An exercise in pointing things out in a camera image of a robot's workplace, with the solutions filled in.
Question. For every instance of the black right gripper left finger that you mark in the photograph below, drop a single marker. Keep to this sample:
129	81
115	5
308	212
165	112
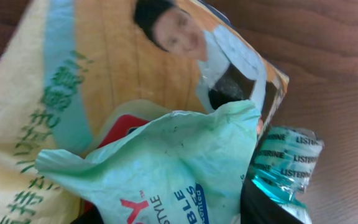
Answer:
92	216

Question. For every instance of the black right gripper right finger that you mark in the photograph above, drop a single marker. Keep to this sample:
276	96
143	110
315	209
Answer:
257	208

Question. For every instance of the blue Listerine mouthwash bottle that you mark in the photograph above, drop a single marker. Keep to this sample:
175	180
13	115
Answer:
283	165

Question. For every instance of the teal wet wipes pack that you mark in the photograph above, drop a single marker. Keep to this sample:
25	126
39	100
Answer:
184	167

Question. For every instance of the orange white snack bag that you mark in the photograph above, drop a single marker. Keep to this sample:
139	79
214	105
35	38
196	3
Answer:
79	75

